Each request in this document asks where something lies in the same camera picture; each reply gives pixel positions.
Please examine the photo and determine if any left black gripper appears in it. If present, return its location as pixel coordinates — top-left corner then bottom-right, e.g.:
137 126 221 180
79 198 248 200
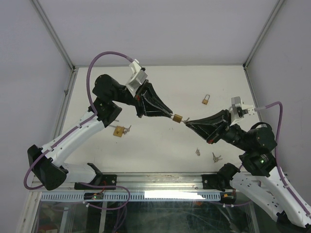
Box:
112 80 173 119

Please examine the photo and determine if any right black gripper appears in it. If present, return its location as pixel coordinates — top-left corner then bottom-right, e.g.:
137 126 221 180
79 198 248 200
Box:
185 109 250 152

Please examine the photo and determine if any large brass padlock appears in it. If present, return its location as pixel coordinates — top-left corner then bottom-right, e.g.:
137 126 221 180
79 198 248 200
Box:
110 125 125 137

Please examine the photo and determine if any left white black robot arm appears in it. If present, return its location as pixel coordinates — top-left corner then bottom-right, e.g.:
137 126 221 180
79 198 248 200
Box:
27 74 173 191

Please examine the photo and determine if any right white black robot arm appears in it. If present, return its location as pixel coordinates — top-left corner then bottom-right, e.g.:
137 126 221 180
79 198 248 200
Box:
184 106 311 233

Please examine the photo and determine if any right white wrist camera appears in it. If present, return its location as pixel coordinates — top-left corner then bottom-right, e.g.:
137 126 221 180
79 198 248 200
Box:
228 97 255 126

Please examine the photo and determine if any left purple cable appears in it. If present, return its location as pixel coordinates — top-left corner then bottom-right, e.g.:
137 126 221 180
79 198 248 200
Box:
23 51 134 209

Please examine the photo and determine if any purple cable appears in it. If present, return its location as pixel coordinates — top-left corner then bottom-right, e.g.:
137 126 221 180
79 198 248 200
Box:
23 51 134 209
218 101 311 216

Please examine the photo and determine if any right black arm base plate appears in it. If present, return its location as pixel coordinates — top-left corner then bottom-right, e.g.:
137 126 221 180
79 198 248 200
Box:
201 174 233 192

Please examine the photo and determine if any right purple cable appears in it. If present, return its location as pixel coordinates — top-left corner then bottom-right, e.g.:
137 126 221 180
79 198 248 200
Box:
218 101 311 216

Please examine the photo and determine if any aluminium front rail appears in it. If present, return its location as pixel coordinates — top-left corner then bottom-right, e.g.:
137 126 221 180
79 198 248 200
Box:
24 169 229 191

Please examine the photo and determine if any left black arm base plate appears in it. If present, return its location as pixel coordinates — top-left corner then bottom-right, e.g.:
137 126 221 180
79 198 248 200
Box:
74 174 117 190

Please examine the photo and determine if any slotted grey cable duct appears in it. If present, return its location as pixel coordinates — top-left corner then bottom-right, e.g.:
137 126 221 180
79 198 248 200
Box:
40 191 221 202

